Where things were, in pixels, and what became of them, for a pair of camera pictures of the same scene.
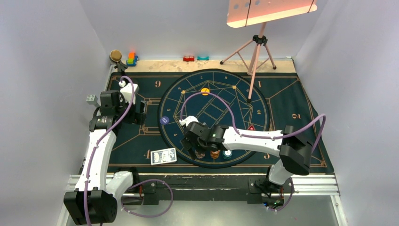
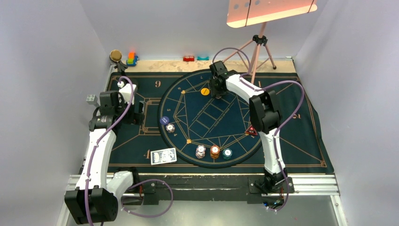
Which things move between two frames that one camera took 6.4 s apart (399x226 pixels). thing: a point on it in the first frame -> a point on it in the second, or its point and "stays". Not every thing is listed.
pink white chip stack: [199, 156] stays
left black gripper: [135, 117] stays
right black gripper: [188, 143] -> [215, 92]
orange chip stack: [215, 155] stays
